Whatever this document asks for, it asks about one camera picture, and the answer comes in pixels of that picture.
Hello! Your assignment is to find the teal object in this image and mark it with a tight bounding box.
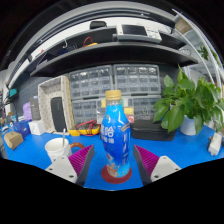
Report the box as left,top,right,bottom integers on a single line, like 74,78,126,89
8,88,19,99

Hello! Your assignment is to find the blue drink bottle gold cap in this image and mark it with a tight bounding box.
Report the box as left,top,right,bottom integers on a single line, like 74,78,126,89
99,89,132,179

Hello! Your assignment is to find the flat black case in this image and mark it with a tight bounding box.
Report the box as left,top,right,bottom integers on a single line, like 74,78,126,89
129,119,178,142

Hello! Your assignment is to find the yellow multimeter with red leads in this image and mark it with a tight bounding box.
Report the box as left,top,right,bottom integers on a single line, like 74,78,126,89
68,119,102,137

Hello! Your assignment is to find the white box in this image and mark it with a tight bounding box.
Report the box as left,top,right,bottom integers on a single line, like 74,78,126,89
28,119,46,136

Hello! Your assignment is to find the white power adapter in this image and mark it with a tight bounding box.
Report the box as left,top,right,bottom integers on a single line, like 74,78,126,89
207,132,223,157

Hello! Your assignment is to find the white shelf unit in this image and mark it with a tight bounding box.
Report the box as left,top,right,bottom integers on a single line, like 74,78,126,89
171,8,224,101

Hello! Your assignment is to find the green potted plant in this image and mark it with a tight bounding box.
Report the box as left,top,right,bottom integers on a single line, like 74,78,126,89
152,64,224,136

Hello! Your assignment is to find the purple box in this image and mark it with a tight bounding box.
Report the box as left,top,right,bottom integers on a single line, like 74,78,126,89
22,101,34,122

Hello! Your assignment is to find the blue box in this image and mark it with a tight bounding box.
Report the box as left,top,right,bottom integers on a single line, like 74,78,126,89
12,119,32,138

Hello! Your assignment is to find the dark grey box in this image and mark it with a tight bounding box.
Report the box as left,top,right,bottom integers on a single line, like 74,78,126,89
29,95,42,121

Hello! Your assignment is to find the yellow tool with red cable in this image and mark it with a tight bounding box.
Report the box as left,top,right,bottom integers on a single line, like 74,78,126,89
81,35,99,48

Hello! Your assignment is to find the black wall shelf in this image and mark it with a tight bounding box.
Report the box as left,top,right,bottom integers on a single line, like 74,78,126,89
29,26,199,78

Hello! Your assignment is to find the white oscilloscope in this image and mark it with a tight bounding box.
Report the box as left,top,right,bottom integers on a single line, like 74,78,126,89
116,23,163,44

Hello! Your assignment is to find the black object on shelf top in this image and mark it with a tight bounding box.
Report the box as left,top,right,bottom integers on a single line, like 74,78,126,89
89,20,108,30

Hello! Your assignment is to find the metal spoon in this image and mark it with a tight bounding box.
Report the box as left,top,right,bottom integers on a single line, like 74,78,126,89
61,128,67,148

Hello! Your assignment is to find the small cardboard box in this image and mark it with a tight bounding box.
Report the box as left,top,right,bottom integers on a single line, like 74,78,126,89
3,130,25,150

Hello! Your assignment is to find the black rectangular device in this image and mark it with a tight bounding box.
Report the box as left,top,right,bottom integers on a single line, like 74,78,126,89
49,96,68,133

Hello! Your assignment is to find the white mug brown handle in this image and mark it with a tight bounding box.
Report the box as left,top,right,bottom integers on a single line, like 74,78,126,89
44,137,86,163

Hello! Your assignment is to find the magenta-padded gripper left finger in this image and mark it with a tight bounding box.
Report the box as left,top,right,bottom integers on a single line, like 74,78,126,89
45,144,96,187

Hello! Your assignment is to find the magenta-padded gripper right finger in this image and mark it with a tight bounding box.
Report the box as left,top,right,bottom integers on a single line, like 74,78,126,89
133,144,183,186

